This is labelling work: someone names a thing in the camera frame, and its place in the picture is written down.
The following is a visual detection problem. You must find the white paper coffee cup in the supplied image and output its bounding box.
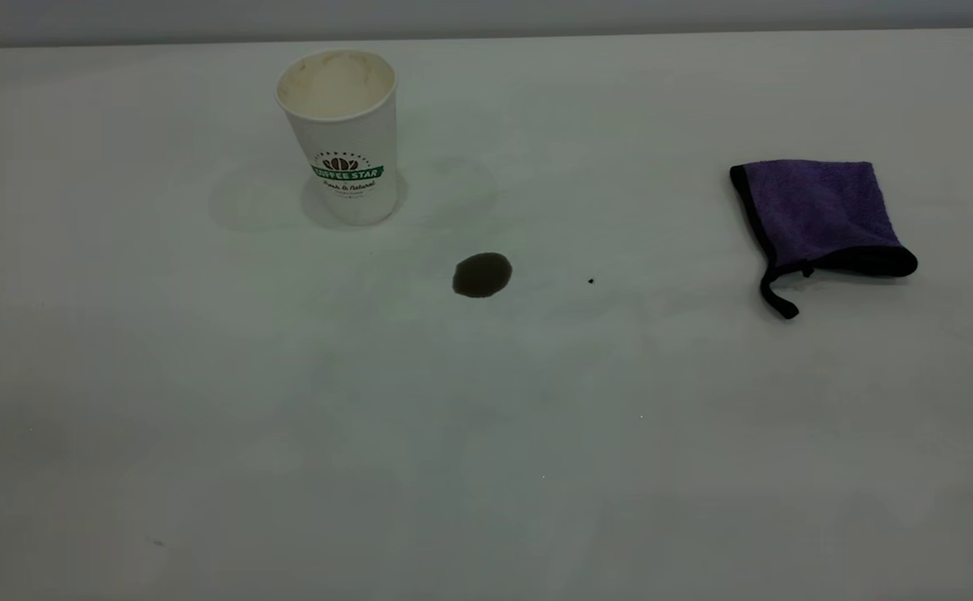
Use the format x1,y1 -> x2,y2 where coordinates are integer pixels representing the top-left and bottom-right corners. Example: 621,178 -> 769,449
275,48 -> 399,226

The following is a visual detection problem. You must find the purple cloth with black trim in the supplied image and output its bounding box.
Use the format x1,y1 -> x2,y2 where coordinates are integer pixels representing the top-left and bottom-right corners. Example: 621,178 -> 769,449
729,159 -> 919,320

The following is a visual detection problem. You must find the brown coffee spill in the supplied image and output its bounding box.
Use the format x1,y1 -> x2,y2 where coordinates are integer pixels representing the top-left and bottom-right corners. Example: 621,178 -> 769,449
452,252 -> 513,299

